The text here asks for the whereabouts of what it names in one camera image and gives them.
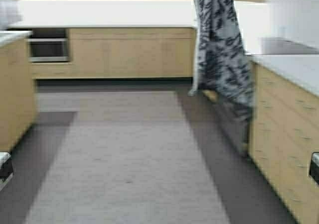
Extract light wood back cabinets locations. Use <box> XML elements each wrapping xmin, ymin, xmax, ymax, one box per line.
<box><xmin>32</xmin><ymin>27</ymin><xmax>195</xmax><ymax>79</ymax></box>

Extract black white floral cloth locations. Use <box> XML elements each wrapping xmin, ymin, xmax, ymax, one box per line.
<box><xmin>189</xmin><ymin>0</ymin><xmax>254</xmax><ymax>121</ymax></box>

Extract light wood right cabinets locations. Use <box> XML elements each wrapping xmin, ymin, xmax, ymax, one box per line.
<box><xmin>248</xmin><ymin>61</ymin><xmax>319</xmax><ymax>224</ymax></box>

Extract light wood cabinets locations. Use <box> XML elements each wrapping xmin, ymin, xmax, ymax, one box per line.
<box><xmin>248</xmin><ymin>61</ymin><xmax>319</xmax><ymax>224</ymax></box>
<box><xmin>32</xmin><ymin>27</ymin><xmax>195</xmax><ymax>79</ymax></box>

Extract light wood left cabinet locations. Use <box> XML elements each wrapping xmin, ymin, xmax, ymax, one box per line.
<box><xmin>0</xmin><ymin>38</ymin><xmax>37</xmax><ymax>152</ymax></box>

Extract built-in stainless oven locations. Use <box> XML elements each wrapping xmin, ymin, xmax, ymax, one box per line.
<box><xmin>27</xmin><ymin>28</ymin><xmax>70</xmax><ymax>63</ymax></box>

